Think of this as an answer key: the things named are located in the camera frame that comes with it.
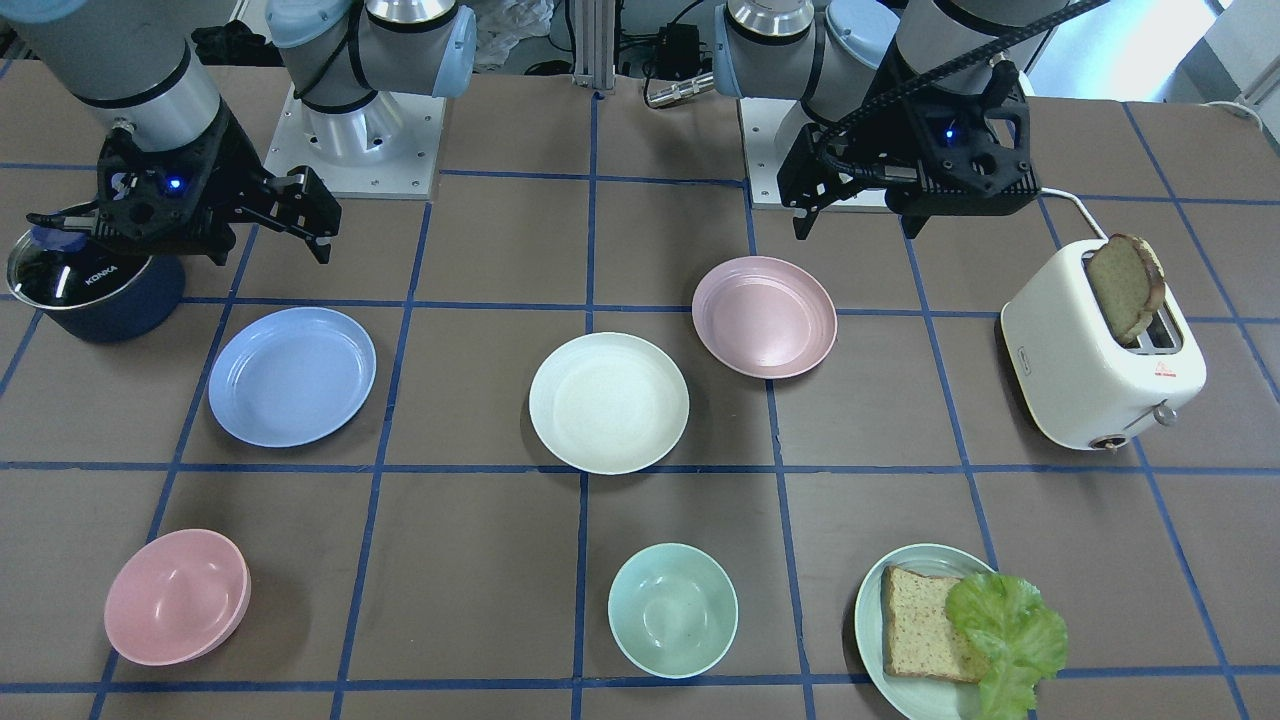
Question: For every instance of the pink bowl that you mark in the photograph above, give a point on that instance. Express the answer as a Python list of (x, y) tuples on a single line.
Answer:
[(178, 598)]

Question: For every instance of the blue plate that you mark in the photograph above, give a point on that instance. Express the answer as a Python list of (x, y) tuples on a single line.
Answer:
[(293, 377)]

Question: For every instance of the green lettuce leaf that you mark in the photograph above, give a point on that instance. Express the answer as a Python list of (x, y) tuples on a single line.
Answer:
[(1005, 619)]

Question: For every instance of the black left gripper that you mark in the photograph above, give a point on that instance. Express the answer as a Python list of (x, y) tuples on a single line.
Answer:
[(812, 160)]

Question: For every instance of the white toaster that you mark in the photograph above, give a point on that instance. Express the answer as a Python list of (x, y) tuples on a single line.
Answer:
[(1081, 388)]

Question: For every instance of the bread slice on plate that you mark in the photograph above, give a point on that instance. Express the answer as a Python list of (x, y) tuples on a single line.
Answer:
[(919, 639)]

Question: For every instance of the pink plate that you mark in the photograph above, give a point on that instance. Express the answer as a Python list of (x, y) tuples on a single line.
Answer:
[(764, 317)]

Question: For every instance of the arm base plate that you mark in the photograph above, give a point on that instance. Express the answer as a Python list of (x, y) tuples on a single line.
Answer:
[(769, 128), (386, 150)]

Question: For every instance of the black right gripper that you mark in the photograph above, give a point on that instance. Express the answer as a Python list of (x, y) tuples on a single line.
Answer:
[(237, 160)]

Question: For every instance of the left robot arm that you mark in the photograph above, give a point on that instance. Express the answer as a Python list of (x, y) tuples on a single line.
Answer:
[(849, 59)]

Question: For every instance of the cream white plate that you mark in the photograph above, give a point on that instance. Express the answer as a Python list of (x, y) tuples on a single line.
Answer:
[(609, 403)]

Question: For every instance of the mint green bowl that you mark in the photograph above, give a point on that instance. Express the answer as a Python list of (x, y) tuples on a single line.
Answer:
[(673, 611)]

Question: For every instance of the dark blue saucepan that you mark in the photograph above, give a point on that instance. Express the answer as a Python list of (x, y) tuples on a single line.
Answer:
[(93, 293)]

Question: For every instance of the bread slice in toaster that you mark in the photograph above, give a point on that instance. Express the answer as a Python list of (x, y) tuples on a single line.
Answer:
[(1128, 283)]

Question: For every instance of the green plate with food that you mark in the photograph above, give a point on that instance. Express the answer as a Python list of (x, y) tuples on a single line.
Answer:
[(915, 698)]

